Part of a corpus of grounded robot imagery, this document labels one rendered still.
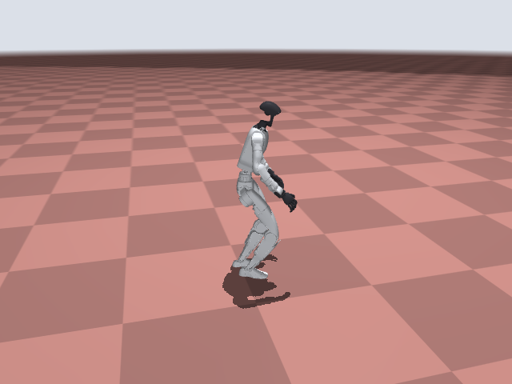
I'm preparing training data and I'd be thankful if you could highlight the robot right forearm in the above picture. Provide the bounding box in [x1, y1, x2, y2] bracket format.
[258, 164, 283, 195]

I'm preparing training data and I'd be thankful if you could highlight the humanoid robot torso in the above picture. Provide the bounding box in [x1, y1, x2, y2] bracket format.
[237, 125, 269, 196]

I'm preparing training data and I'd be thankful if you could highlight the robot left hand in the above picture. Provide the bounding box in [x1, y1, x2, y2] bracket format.
[268, 169, 284, 188]

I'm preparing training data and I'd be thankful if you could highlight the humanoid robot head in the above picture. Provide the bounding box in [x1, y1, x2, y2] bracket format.
[253, 101, 281, 132]

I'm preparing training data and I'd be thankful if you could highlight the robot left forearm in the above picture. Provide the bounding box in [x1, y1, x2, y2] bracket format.
[261, 155, 271, 171]

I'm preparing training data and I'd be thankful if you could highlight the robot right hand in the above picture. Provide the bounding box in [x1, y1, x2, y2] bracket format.
[274, 190, 297, 212]

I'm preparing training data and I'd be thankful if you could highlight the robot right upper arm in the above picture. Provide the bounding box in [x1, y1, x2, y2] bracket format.
[251, 133, 264, 176]

